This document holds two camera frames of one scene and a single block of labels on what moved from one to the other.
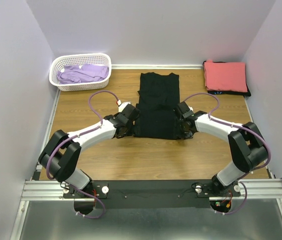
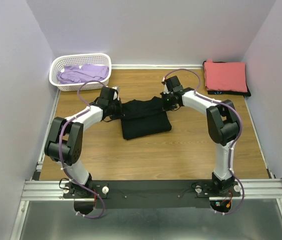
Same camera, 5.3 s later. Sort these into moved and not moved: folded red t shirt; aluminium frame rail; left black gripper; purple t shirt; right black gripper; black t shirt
Moved: right black gripper; left black gripper; black t shirt
Not moved: purple t shirt; aluminium frame rail; folded red t shirt
